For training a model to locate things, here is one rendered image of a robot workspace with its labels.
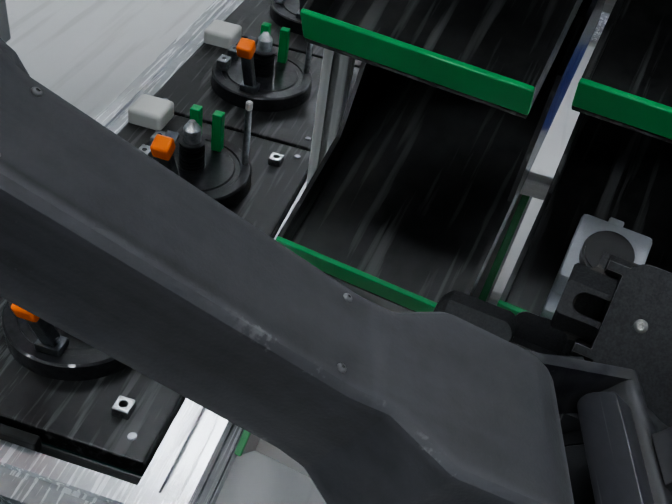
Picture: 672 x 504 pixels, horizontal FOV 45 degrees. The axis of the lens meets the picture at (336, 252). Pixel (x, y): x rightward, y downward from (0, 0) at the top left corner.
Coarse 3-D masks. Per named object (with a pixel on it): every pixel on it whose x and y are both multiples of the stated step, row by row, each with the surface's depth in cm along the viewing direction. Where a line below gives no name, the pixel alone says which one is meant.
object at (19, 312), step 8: (16, 312) 65; (24, 312) 65; (32, 320) 66; (40, 320) 67; (32, 328) 69; (40, 328) 68; (48, 328) 69; (40, 336) 70; (48, 336) 70; (56, 336) 71; (48, 344) 71
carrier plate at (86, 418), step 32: (0, 320) 77; (0, 352) 74; (0, 384) 71; (32, 384) 72; (64, 384) 72; (96, 384) 72; (128, 384) 73; (160, 384) 73; (0, 416) 69; (32, 416) 69; (64, 416) 70; (96, 416) 70; (160, 416) 71; (64, 448) 69; (96, 448) 68; (128, 448) 68
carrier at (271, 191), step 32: (128, 128) 103; (160, 128) 103; (192, 128) 91; (224, 128) 106; (192, 160) 93; (224, 160) 97; (256, 160) 101; (288, 160) 102; (224, 192) 92; (256, 192) 96; (288, 192) 97; (256, 224) 92
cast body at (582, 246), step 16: (592, 224) 49; (608, 224) 49; (576, 240) 49; (592, 240) 48; (608, 240) 48; (624, 240) 48; (640, 240) 49; (576, 256) 49; (592, 256) 48; (624, 256) 47; (640, 256) 48; (560, 272) 48; (560, 288) 50; (544, 304) 51
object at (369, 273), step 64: (576, 64) 59; (384, 128) 60; (448, 128) 59; (512, 128) 59; (320, 192) 58; (384, 192) 57; (448, 192) 57; (512, 192) 54; (320, 256) 53; (384, 256) 55; (448, 256) 55
